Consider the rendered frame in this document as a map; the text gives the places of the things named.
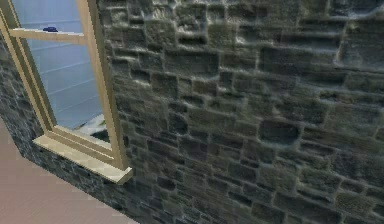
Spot beige wooden window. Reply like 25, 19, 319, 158
0, 0, 134, 186

